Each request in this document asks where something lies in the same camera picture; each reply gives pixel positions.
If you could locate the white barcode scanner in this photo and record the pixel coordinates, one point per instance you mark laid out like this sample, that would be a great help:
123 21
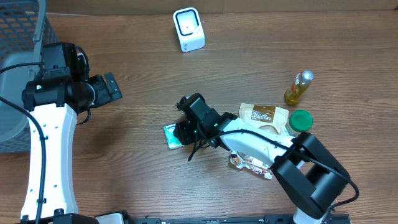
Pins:
189 29

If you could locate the yellow drink bottle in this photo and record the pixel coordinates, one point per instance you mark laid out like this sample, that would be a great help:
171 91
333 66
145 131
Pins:
299 86

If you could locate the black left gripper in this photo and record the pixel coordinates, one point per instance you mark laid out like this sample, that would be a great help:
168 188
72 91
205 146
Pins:
112 88

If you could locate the teal tissue pack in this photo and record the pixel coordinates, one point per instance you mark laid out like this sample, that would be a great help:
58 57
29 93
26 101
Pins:
172 141

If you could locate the green lid jar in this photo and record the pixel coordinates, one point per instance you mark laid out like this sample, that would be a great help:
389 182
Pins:
298 122

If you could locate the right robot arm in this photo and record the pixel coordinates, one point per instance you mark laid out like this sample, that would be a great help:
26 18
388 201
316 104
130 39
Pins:
309 174

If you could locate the teal snack packet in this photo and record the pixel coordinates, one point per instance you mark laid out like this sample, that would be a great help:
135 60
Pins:
285 132

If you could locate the grey plastic mesh basket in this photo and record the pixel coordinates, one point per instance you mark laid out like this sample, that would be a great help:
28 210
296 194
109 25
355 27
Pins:
25 29

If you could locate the brown nut pouch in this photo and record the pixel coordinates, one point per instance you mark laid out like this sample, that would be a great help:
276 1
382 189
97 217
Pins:
271 119

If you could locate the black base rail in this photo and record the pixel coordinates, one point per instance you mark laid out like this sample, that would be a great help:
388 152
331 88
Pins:
123 217

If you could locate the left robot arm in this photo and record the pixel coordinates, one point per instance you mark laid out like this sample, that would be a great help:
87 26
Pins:
53 102

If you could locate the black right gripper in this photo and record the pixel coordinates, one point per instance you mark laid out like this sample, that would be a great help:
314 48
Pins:
186 132

